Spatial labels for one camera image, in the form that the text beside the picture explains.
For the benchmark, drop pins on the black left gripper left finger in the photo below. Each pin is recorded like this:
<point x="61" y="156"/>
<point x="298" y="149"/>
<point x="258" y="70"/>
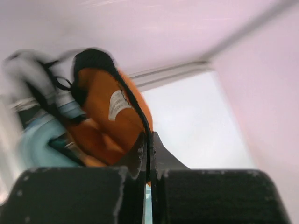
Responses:
<point x="106" y="195"/>

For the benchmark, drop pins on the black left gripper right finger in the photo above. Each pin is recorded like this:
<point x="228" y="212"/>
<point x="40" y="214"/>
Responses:
<point x="210" y="196"/>

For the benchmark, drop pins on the grey bra in basin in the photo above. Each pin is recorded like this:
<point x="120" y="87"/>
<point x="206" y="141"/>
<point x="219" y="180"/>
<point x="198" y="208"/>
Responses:
<point x="37" y="71"/>

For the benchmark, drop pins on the blue plastic basin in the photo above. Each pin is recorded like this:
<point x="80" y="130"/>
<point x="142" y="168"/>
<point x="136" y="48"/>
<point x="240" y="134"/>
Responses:
<point x="33" y="150"/>

